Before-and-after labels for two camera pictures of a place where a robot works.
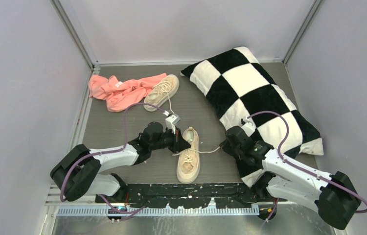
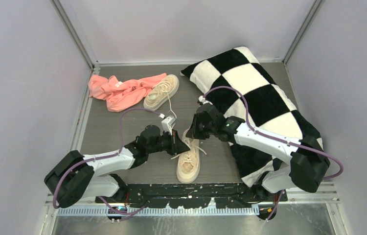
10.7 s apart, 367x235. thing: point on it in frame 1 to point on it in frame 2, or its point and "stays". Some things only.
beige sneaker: x=161 y=91 stays
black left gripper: x=178 y=143 stays
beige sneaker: x=188 y=168 stays
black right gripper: x=225 y=146 to x=194 y=132
